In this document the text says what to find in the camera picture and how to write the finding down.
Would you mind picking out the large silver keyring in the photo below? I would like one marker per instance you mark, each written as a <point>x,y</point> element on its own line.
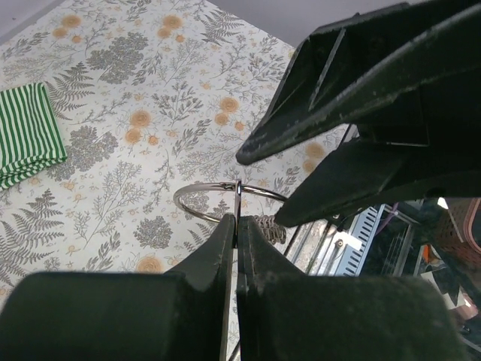
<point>210,201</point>

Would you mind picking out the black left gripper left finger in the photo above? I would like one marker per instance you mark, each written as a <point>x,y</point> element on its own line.
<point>181,314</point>

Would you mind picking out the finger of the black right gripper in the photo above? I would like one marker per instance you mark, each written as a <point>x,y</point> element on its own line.
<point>360,174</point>
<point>350,68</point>

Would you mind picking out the white slotted cable duct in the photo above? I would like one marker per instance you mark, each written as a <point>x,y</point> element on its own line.
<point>357,242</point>

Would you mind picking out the green white striped cloth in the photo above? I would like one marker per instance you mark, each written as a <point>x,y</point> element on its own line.
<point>30,137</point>

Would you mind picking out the floral patterned table mat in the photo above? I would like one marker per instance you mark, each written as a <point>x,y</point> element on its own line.
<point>149,96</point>

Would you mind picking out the aluminium mounting rail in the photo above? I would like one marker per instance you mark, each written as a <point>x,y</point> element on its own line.
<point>308,244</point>

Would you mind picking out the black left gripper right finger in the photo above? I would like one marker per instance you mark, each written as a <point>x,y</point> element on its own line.
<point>285,314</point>

